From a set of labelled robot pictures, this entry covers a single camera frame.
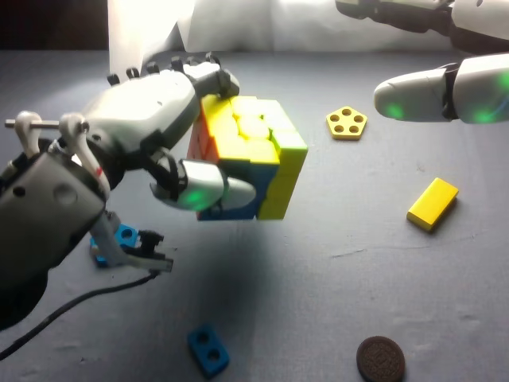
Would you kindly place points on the white backdrop sheet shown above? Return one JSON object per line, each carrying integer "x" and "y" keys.
{"x": 278, "y": 24}

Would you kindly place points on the blue pentagon block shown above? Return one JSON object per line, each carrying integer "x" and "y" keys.
{"x": 131, "y": 242}

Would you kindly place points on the brown sandwich cookie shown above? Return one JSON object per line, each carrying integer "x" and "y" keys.
{"x": 379, "y": 358}

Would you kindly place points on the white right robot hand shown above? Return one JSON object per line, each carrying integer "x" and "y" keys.
{"x": 477, "y": 91}

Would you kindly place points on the multicolour puzzle cube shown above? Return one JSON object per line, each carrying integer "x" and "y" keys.
{"x": 254, "y": 135}

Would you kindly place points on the grey table cloth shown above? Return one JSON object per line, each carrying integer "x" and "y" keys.
{"x": 338, "y": 278}

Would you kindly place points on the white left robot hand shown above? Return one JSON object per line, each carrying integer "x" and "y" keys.
{"x": 147, "y": 107}

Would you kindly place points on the yellow rectangular block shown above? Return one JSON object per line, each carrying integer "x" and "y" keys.
{"x": 433, "y": 201}

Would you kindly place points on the blue two-hole block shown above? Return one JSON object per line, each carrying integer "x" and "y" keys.
{"x": 210, "y": 370}

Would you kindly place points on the yellow pentagon block with holes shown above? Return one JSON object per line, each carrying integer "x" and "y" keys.
{"x": 346, "y": 120}

